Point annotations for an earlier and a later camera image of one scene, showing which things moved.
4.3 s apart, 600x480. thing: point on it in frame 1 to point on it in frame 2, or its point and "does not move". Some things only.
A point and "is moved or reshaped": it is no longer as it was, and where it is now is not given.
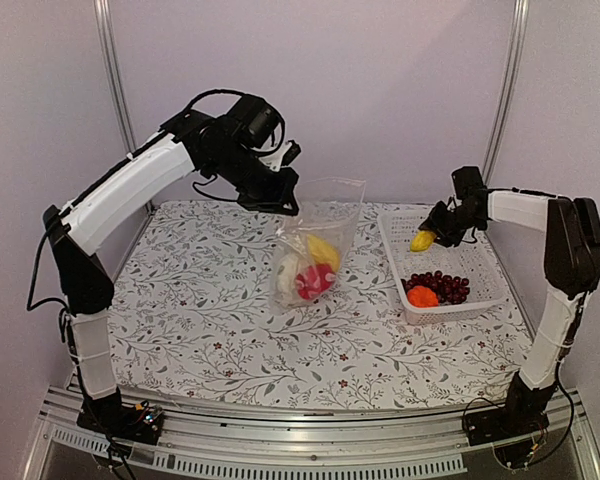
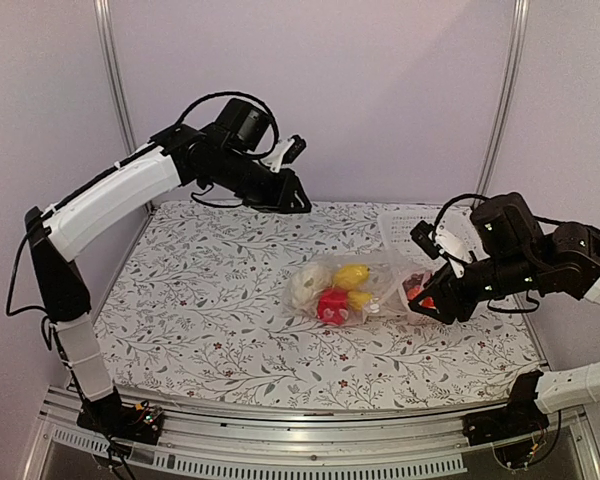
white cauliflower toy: x=287 y=290 to x=301 y=289
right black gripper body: x=451 y=226 to x=509 y=274
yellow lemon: x=322 y=252 to x=351 y=276
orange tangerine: x=422 y=297 does not move
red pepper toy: x=314 y=280 to x=333 y=306
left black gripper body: x=259 y=191 does not move
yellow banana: x=421 y=240 is moved or reshaped
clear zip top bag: x=306 y=264 to x=356 y=289
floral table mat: x=194 y=317 does not move
